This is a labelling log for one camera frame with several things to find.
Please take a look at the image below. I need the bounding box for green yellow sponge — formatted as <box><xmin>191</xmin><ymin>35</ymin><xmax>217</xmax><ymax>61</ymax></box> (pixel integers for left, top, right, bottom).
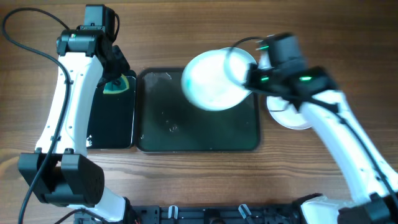
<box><xmin>103</xmin><ymin>75</ymin><xmax>129</xmax><ymax>95</ymax></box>

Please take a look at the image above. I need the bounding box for small black water tray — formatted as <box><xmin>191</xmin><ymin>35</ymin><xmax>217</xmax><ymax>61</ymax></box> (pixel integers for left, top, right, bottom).
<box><xmin>86</xmin><ymin>70</ymin><xmax>136</xmax><ymax>149</ymax></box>

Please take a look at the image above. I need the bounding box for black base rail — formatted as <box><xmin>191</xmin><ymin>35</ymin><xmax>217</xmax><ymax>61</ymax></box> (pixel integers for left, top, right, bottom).
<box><xmin>73</xmin><ymin>203</ymin><xmax>351</xmax><ymax>224</ymax></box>

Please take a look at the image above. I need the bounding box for large black serving tray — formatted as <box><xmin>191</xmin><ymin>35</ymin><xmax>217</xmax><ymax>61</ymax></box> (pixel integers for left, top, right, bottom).
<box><xmin>134</xmin><ymin>67</ymin><xmax>261</xmax><ymax>153</ymax></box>

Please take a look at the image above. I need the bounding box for white plate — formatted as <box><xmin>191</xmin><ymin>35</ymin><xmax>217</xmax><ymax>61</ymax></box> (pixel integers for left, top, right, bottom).
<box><xmin>266</xmin><ymin>96</ymin><xmax>312</xmax><ymax>130</ymax></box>
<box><xmin>181</xmin><ymin>47</ymin><xmax>257</xmax><ymax>111</ymax></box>

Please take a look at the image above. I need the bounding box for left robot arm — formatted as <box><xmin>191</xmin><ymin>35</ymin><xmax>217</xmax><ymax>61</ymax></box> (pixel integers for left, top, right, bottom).
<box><xmin>18</xmin><ymin>4</ymin><xmax>140</xmax><ymax>223</ymax></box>

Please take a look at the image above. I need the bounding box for right black cable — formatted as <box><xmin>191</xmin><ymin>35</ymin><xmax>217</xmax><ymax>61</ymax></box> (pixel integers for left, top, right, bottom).
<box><xmin>223</xmin><ymin>36</ymin><xmax>398</xmax><ymax>206</ymax></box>

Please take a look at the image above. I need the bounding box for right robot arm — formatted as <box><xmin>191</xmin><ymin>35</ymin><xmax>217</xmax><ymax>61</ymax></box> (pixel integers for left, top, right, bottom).
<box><xmin>244</xmin><ymin>33</ymin><xmax>397</xmax><ymax>223</ymax></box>

